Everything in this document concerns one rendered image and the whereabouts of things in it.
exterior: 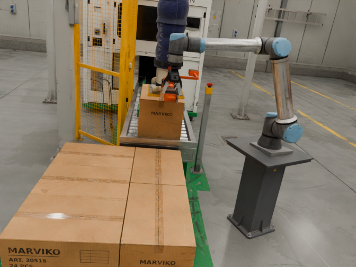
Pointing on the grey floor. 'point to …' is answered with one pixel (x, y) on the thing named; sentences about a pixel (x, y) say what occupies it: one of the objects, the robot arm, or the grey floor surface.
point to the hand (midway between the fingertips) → (171, 95)
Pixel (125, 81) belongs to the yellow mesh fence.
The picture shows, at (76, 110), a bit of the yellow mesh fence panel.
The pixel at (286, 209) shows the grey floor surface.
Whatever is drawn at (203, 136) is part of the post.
